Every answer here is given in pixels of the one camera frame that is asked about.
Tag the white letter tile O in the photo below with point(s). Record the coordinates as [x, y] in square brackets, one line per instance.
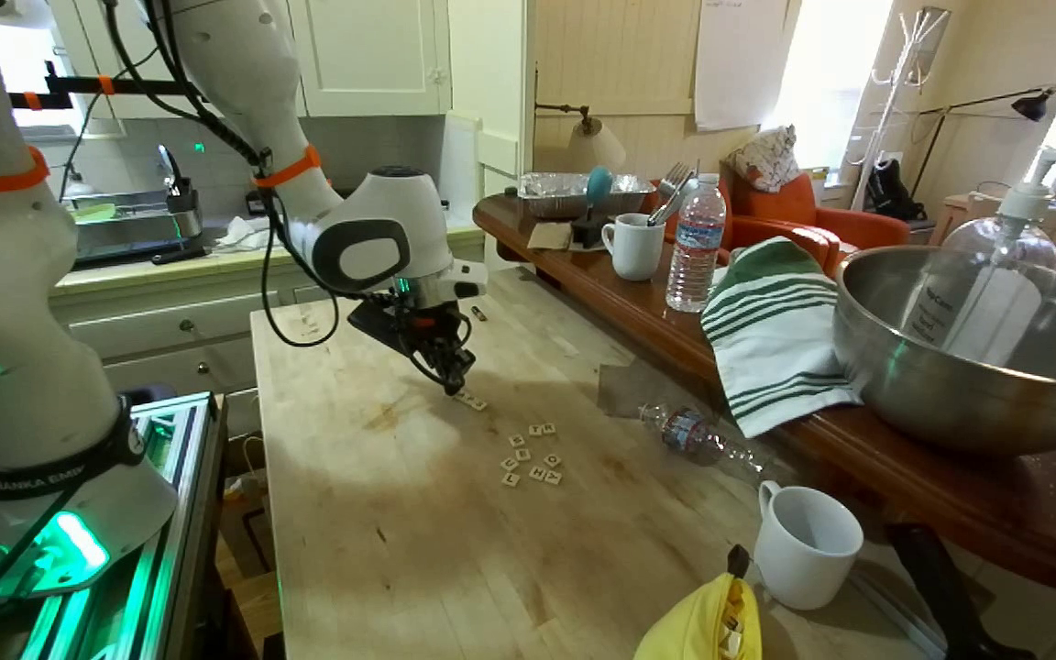
[547, 479]

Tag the white upper cabinet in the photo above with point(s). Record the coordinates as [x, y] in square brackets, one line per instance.
[382, 56]

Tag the yellow banana plush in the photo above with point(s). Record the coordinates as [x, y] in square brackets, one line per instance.
[697, 629]

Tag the clear water bottle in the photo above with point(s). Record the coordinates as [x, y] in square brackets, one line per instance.
[693, 260]

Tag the orange armchair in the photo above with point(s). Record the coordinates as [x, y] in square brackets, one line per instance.
[845, 223]

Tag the white mug holding utensils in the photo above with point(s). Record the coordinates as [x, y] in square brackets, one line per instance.
[634, 249]

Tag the cream shade table lamp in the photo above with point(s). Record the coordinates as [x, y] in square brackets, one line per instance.
[595, 144]

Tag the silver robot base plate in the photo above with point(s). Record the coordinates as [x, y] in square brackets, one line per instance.
[64, 537]

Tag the green striped white towel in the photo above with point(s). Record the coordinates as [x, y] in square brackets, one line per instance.
[772, 343]

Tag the black block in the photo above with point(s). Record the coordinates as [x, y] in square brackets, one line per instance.
[587, 223]

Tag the black bag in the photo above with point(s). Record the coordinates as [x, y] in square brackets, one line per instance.
[889, 189]

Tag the steel mixing bowl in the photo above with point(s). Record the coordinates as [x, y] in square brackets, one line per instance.
[969, 404]

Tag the aluminium foil tray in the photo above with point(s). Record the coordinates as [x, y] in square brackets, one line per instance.
[551, 185]

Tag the black stand leg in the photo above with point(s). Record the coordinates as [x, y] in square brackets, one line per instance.
[944, 589]

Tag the tan cardboard sheet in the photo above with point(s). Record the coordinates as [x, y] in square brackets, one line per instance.
[547, 234]

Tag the aluminium robot stand frame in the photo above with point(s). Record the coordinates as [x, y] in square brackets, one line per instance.
[172, 489]

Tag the white empty mug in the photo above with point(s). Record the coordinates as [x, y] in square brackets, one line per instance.
[803, 572]

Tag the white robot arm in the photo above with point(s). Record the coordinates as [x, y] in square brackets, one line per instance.
[17, 305]

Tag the white wall paper sheet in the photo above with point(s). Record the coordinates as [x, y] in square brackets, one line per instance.
[743, 68]

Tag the dark wooden table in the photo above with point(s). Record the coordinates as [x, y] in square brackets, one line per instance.
[1016, 501]

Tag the black floor lamp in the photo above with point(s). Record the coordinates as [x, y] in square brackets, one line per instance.
[1031, 105]

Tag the white counter cabinet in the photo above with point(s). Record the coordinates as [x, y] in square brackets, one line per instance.
[183, 332]

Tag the clear pump sanitiser bottle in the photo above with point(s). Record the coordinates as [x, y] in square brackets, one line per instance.
[979, 305]

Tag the metal spoon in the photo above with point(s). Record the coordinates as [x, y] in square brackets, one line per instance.
[660, 209]

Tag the black faucet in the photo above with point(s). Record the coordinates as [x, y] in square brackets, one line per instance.
[179, 194]

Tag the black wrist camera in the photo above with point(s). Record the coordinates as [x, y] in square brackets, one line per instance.
[376, 320]

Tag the white rag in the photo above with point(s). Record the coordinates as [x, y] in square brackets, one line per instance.
[239, 231]

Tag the white letter tile W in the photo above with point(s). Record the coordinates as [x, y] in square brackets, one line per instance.
[515, 436]

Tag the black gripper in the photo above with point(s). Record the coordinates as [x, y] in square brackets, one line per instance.
[436, 332]

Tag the black marker pen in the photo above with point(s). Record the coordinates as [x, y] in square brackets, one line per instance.
[479, 313]

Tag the crushed clear plastic bottle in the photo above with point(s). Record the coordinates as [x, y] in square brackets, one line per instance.
[693, 435]

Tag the black horizontal rod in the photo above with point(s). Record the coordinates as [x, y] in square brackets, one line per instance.
[127, 90]

